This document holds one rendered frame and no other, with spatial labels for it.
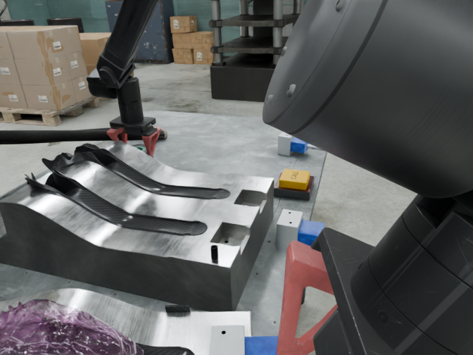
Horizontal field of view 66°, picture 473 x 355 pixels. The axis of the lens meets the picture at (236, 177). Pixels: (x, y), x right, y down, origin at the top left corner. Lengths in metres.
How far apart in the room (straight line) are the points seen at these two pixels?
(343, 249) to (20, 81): 4.42
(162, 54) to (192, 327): 7.10
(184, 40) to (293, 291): 7.15
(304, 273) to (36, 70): 4.20
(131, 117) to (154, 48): 6.57
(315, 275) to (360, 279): 0.06
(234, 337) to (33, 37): 4.02
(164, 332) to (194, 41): 6.89
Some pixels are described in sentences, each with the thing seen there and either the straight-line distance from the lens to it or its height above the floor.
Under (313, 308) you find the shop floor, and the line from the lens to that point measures 1.67.
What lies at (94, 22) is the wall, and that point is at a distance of 8.89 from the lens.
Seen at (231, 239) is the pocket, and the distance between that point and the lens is 0.57.
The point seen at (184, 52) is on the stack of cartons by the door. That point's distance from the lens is 7.34.
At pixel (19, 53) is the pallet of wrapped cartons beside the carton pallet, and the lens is 4.43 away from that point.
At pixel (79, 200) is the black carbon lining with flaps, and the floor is 0.91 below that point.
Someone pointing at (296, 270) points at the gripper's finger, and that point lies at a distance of 0.22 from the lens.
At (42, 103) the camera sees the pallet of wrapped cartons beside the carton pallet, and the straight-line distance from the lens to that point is 4.45.
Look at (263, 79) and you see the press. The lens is 4.45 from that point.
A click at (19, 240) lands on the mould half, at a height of 0.86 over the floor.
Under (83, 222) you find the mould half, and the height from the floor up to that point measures 0.90.
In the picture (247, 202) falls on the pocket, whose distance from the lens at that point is 0.66.
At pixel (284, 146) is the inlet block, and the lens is 1.00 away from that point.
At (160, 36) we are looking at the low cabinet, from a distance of 7.41.
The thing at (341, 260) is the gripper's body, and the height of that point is 1.09.
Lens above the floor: 1.21
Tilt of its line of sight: 27 degrees down
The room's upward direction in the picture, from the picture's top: 2 degrees counter-clockwise
